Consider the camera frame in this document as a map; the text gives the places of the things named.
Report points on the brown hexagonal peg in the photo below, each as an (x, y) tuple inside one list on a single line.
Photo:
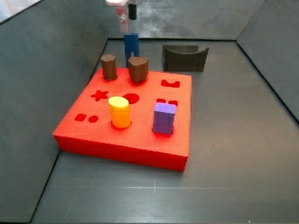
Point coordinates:
[(109, 67)]

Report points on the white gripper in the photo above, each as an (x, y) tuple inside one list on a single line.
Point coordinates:
[(121, 12)]

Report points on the blue two-pronged block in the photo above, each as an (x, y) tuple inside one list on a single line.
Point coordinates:
[(130, 42)]

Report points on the black curved holder stand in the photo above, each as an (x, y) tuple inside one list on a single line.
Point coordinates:
[(183, 58)]

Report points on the brown heart-shaped peg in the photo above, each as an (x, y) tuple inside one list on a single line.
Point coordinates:
[(137, 69)]

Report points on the purple rectangular peg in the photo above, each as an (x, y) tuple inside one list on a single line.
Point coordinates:
[(164, 113)]

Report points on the yellow cylinder peg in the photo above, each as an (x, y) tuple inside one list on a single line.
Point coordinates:
[(118, 111)]

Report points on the red shape-sorting board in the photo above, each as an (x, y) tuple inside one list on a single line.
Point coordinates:
[(109, 121)]

